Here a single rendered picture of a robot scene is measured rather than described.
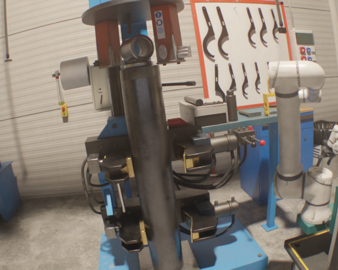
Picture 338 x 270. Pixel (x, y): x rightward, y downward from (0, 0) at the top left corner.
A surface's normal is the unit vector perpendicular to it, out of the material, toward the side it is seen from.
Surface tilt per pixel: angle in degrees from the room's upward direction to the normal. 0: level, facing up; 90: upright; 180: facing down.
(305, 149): 90
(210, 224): 0
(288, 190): 105
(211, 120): 90
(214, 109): 90
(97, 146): 90
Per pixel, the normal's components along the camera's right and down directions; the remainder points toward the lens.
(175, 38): 0.88, -0.02
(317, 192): -0.50, 0.24
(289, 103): -0.27, 0.47
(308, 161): 0.13, 0.18
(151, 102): 0.47, 0.12
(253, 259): -0.12, -0.97
